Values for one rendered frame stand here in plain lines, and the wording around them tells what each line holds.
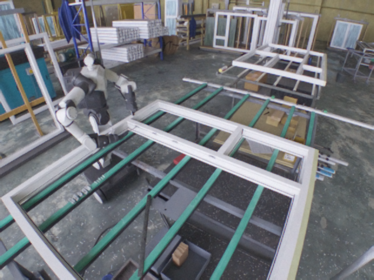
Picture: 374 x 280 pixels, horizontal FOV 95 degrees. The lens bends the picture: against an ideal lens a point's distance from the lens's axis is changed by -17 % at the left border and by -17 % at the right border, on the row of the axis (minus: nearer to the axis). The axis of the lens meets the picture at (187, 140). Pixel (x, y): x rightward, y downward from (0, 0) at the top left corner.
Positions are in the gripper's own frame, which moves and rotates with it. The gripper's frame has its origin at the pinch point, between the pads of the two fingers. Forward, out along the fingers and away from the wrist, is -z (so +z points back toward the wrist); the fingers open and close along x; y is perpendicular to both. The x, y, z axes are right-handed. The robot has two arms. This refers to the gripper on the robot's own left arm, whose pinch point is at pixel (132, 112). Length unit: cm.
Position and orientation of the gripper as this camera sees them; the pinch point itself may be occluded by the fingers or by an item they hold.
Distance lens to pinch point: 180.3
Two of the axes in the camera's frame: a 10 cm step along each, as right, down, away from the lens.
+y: 5.4, -5.0, 6.8
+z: 0.0, -8.0, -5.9
